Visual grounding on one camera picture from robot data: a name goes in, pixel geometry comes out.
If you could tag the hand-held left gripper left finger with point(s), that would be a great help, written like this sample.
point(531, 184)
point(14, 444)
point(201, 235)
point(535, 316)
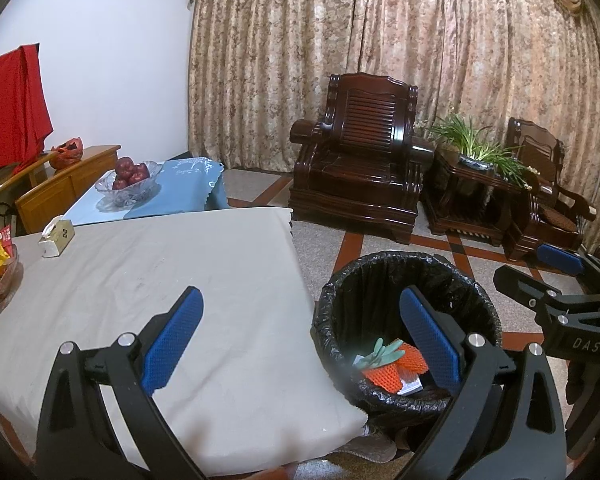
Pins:
point(172, 340)

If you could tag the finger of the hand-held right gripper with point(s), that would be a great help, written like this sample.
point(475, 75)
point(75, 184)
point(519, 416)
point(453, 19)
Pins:
point(560, 259)
point(520, 282)

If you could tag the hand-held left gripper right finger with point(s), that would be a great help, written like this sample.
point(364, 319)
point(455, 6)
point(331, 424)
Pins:
point(430, 340)

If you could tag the white blue cardboard box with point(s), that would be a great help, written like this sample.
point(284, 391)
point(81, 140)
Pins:
point(410, 385)

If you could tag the green rubber glove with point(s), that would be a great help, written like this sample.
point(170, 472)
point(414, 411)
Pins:
point(382, 355)

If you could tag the orange foam net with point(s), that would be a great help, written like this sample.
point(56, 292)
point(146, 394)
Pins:
point(385, 378)

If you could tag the trash bin with black bag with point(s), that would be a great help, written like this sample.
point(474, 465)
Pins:
point(380, 280)

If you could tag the dark wooden armchair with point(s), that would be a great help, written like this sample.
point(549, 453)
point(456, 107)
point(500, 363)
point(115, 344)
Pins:
point(540, 160)
point(365, 160)

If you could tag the dark wooden side table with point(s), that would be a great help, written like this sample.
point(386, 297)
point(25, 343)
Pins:
point(460, 195)

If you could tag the potted green plant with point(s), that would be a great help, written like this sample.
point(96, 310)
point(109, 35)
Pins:
point(475, 160)

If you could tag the glass fruit bowl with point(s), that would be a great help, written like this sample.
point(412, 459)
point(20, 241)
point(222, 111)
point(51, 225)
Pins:
point(130, 196)

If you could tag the beige tissue box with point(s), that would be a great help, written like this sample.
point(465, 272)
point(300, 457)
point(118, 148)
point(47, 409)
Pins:
point(60, 237)

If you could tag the blue tablecloth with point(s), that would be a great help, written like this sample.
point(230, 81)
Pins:
point(190, 185)

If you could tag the red apple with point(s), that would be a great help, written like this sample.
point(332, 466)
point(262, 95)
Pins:
point(120, 182)
point(125, 165)
point(141, 172)

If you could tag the glass snack bowl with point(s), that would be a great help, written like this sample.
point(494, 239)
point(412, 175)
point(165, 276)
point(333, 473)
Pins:
point(11, 285)

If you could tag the wooden TV cabinet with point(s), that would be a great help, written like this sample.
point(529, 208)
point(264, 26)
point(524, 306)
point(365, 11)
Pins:
point(65, 185)

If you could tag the yellow snack packet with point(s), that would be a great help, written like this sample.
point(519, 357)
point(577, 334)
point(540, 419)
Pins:
point(0, 256)

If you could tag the red cloth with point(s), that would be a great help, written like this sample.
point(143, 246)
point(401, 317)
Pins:
point(10, 110)

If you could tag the beige patterned curtain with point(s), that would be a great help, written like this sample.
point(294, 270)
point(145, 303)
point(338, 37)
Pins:
point(330, 35)

